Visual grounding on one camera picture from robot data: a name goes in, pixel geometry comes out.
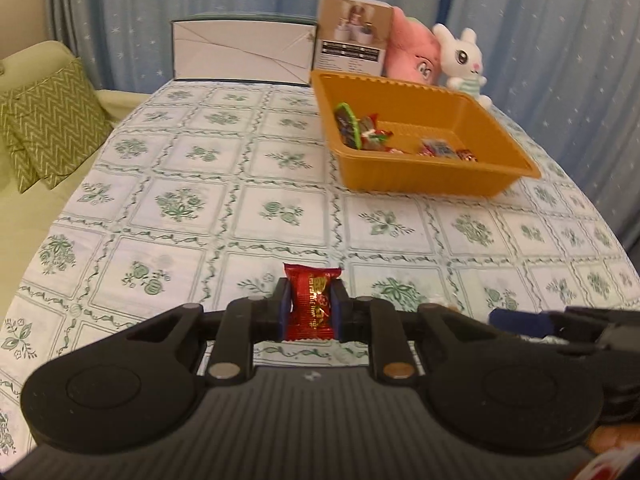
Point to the multicolour wrapped candy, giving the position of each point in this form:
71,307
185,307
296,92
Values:
436,147

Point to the pink plush toy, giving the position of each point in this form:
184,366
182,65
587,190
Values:
410,50

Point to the pale green sofa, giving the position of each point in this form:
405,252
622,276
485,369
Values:
30,220

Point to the orange plastic tray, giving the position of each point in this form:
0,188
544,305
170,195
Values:
425,180

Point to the floral tablecloth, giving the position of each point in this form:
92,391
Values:
200,210

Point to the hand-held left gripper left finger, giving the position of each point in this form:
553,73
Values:
284,310

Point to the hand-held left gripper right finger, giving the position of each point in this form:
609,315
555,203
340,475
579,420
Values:
340,312

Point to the red foil candy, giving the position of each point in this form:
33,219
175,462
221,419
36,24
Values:
375,135

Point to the white bunny plush toy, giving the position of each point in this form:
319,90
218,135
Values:
465,60

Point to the small red wrapped candy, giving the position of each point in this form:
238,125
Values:
467,155

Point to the green dark-print snack packet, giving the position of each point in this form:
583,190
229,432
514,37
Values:
349,125

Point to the white flat box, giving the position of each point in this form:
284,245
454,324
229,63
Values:
240,50

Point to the red gold-print snack packet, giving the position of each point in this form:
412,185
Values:
312,305

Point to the blue star-print curtain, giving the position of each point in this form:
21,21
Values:
550,35

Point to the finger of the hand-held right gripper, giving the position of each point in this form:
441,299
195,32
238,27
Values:
517,322

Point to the brown cardboard box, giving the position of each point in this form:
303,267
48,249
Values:
350,30

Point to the green patterned cushion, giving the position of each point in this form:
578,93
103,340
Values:
50,120

